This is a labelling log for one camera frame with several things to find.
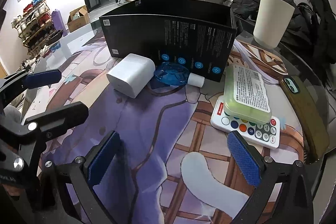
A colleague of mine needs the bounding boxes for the black jacket pile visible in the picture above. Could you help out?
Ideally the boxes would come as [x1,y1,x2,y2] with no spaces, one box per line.
[231,0,335,83]

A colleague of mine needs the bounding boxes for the shoe rack with shoes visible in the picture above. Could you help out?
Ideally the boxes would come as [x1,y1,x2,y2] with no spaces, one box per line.
[11,0,63,57]

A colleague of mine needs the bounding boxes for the brown cardboard box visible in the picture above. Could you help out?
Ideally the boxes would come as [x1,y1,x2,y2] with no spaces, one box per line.
[67,5,90,32]

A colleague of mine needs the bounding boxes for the anime printed desk mat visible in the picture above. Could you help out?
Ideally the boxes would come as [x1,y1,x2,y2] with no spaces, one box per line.
[23,29,308,224]

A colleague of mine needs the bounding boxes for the green plastic case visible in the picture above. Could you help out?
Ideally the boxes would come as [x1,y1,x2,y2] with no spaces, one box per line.
[223,64,272,124]

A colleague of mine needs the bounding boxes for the black cardboard box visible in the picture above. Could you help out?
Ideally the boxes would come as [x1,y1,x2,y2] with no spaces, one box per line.
[99,0,237,82]

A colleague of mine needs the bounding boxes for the cream tall cup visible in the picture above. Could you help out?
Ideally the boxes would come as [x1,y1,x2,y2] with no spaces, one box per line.
[253,0,295,49]

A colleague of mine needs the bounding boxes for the blue tape dispenser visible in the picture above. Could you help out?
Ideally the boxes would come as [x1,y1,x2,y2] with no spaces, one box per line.
[154,62,205,88]

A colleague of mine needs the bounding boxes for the white cube charger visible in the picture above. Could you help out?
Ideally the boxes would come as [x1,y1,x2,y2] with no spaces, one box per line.
[106,53,155,98]

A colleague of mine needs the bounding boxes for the white colourful remote control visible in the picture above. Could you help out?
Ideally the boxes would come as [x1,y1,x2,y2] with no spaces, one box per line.
[210,98,280,149]

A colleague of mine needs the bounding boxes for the purple rolled yoga mat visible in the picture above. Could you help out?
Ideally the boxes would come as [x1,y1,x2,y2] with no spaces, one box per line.
[51,9,68,36]

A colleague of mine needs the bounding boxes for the phone in olive case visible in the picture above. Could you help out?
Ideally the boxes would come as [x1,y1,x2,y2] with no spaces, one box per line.
[279,75,329,163]

